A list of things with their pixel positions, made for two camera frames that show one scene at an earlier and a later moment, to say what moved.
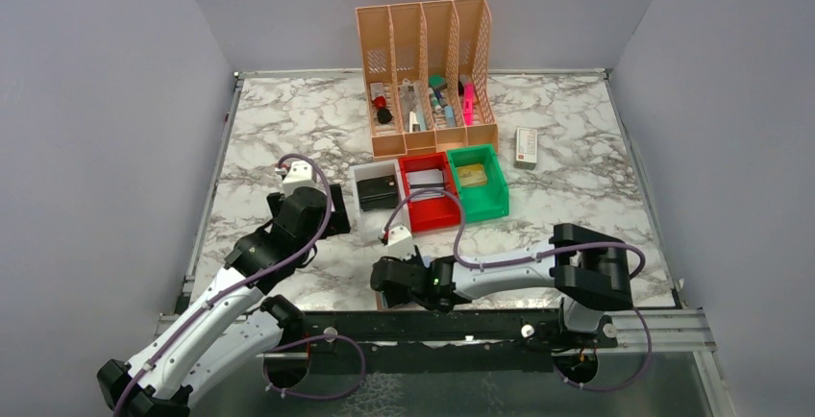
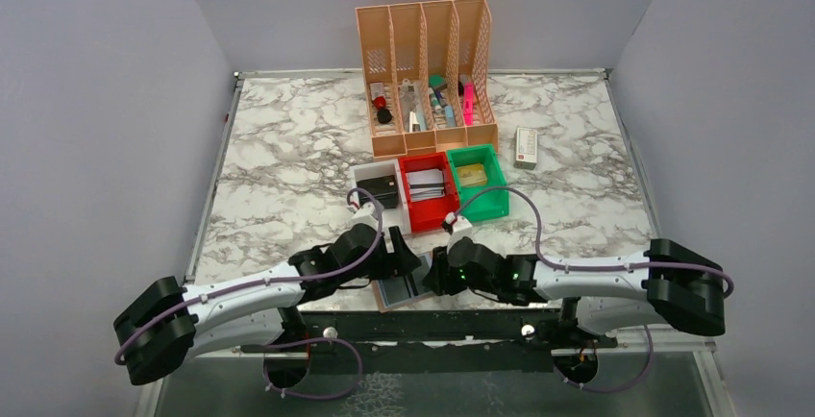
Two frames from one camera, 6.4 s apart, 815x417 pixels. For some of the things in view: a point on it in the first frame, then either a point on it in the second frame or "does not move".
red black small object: x=383 y=114 does not move
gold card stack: x=474 y=174 does not move
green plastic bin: x=484 y=202 does not move
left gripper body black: x=340 y=224 -> x=385 y=264
